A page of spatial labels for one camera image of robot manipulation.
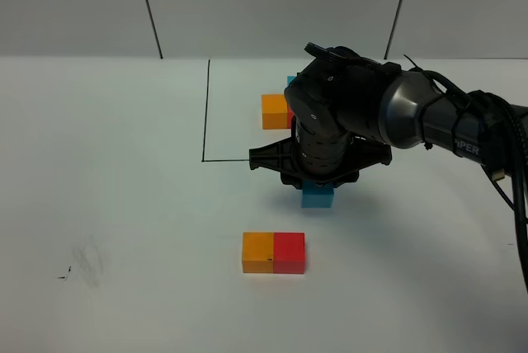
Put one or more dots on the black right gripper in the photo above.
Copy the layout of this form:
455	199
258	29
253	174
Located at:
308	156

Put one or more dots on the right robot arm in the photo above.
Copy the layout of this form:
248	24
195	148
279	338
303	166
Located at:
350	113

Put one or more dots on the red template block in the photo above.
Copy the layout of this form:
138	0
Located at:
290	115

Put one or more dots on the orange template block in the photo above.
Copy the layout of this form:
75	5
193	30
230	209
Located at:
274	111

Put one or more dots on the blue template block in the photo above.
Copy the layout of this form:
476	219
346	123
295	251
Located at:
291	80

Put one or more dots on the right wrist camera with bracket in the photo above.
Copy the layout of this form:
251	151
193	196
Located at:
362	154

